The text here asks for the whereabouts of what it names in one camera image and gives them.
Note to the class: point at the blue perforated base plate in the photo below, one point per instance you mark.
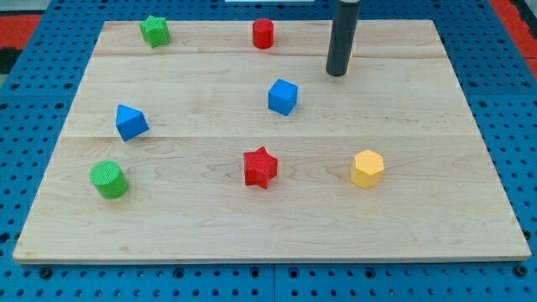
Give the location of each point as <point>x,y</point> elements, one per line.
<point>36,96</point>

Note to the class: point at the red star block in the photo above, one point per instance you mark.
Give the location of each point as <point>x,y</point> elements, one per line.
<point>259,167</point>

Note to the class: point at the red cylinder block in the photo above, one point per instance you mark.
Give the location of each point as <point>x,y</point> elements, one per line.
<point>263,33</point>

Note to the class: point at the blue cube block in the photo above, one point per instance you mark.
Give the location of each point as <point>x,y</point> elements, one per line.
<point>282,97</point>

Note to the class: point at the yellow hexagon block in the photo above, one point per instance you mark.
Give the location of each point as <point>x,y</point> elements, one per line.
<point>367,169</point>

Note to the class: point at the wooden board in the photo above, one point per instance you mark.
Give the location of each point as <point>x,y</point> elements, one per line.
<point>205,98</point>

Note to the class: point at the green cylinder block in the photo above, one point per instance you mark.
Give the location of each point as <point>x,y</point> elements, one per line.
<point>109,179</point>

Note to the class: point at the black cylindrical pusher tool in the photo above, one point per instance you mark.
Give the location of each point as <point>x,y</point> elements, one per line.
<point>343,30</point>

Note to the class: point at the yellow heart block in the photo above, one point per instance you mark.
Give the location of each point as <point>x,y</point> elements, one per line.
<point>349,64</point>

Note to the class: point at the blue triangular prism block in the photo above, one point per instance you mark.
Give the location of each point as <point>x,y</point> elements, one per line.
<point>130,122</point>

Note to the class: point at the green star block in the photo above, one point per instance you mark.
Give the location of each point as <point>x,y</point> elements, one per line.
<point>155,31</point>

